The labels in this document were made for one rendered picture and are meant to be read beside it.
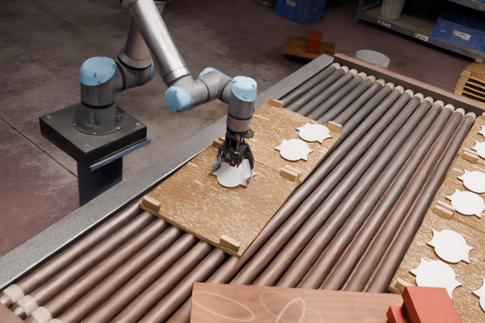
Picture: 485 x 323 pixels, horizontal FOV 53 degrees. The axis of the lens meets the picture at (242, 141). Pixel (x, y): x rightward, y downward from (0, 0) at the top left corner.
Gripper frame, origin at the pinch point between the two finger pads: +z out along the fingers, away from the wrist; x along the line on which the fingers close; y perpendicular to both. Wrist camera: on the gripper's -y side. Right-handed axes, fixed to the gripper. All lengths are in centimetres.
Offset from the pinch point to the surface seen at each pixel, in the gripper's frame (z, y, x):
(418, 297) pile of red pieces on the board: -39, 61, 54
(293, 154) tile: -0.6, -21.9, 13.8
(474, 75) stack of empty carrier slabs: 51, -293, 92
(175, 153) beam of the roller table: 2.6, -2.5, -23.3
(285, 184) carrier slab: 0.4, -5.1, 16.8
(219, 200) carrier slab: 0.4, 13.4, 1.6
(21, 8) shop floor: 96, -250, -345
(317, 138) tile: -0.6, -37.5, 18.5
